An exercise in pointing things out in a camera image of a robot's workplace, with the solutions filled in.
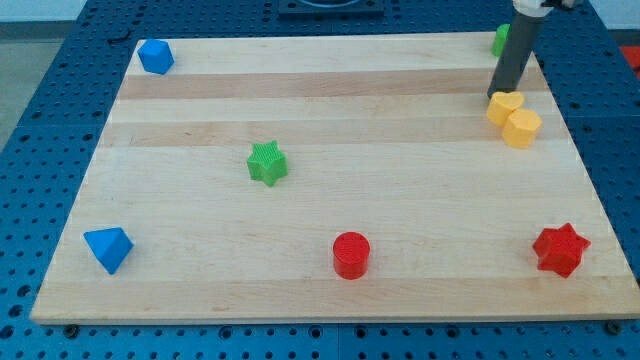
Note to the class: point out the red star block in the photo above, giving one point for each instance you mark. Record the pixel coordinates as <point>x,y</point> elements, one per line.
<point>560,250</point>

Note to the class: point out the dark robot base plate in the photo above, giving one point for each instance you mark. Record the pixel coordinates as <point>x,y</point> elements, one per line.
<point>331,8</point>

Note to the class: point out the red cylinder block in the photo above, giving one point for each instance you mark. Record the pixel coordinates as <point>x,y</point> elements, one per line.
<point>351,251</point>

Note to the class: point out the yellow hexagon block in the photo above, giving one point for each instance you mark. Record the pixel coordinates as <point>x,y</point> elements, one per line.
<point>521,128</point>

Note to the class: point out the green star block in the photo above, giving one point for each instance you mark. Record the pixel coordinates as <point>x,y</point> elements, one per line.
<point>267,163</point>

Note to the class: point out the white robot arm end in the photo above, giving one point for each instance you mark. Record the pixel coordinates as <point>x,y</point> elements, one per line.
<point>541,8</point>

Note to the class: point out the yellow heart block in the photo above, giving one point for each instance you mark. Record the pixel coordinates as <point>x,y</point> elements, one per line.
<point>502,104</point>

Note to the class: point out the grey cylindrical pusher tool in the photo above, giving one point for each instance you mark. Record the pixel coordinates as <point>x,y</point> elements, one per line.
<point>516,52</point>

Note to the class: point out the green block at back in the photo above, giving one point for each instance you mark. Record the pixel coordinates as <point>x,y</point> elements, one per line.
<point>501,35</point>

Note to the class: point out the blue pentagon block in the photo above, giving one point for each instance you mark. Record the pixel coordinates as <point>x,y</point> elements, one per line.
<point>155,56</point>

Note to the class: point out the wooden board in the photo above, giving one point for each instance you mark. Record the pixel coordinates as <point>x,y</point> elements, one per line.
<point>385,136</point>

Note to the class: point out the blue triangle block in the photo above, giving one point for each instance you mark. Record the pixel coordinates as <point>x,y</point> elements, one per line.
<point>110,247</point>

